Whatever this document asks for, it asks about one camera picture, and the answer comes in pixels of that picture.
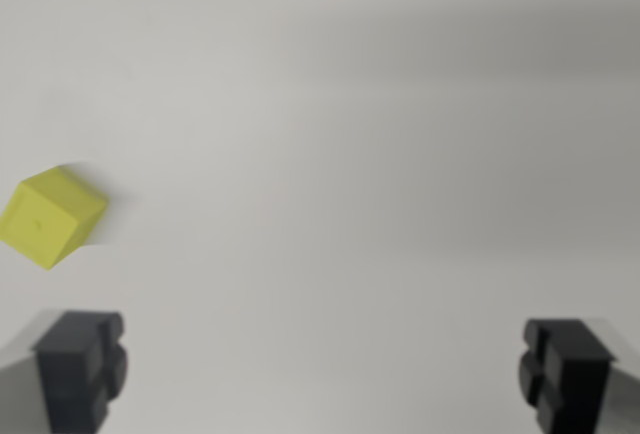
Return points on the yellow cube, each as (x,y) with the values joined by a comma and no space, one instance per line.
(47,216)

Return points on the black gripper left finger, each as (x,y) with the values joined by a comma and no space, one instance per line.
(75,374)

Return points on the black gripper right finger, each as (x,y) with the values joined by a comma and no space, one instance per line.
(575,379)

